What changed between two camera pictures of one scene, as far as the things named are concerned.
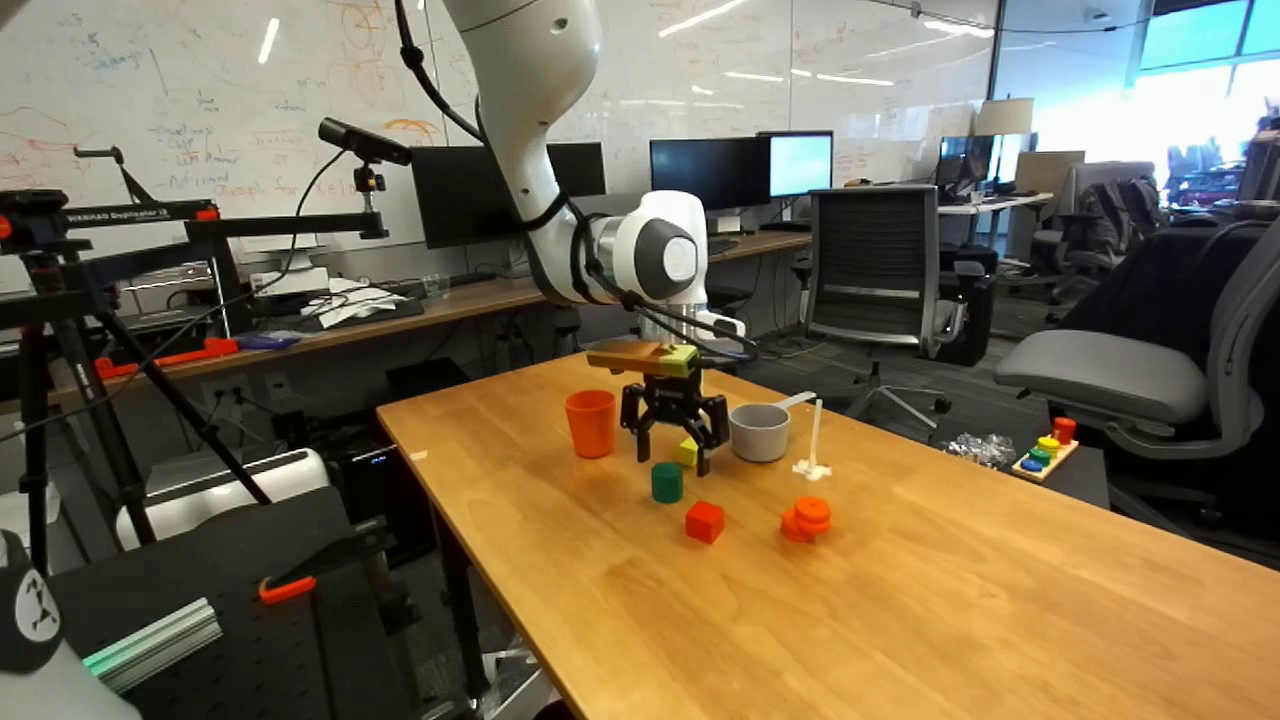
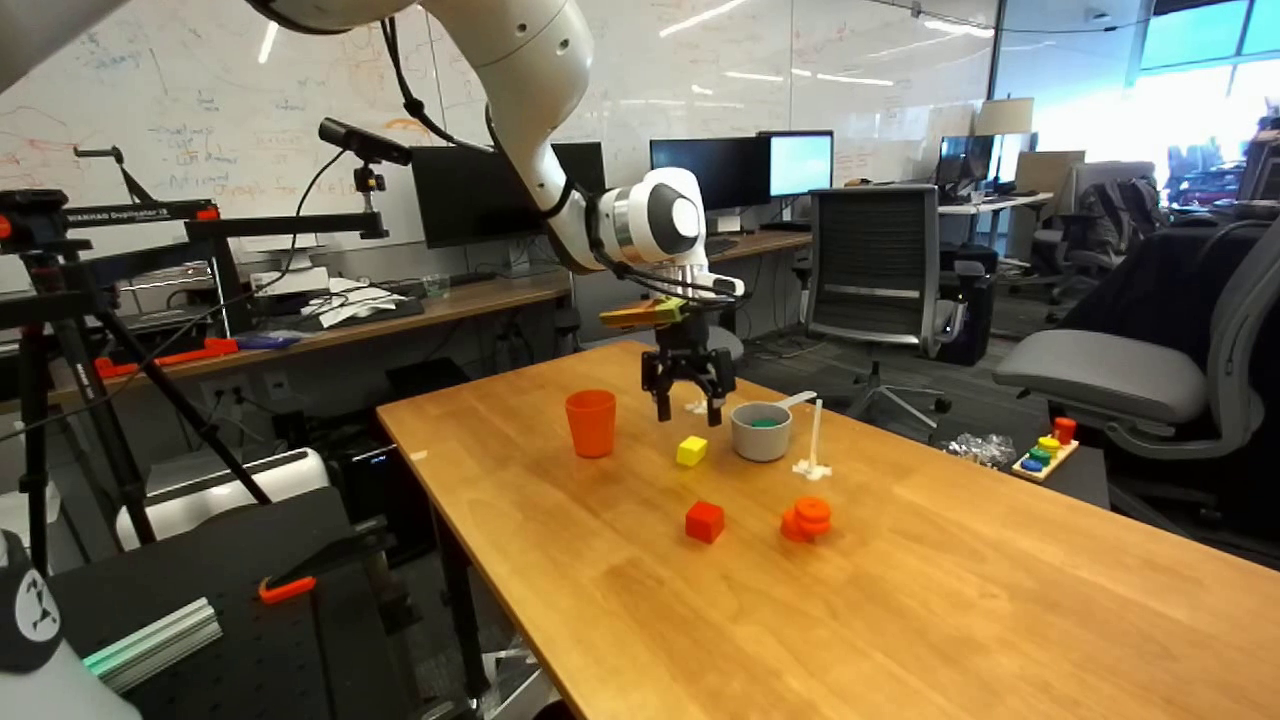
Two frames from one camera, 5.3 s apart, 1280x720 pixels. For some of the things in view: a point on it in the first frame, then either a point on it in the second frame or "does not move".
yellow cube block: [690, 454] does not move
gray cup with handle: [762, 430] does not move
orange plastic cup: [594, 420] does not move
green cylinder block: [666, 484] -> [764, 420]
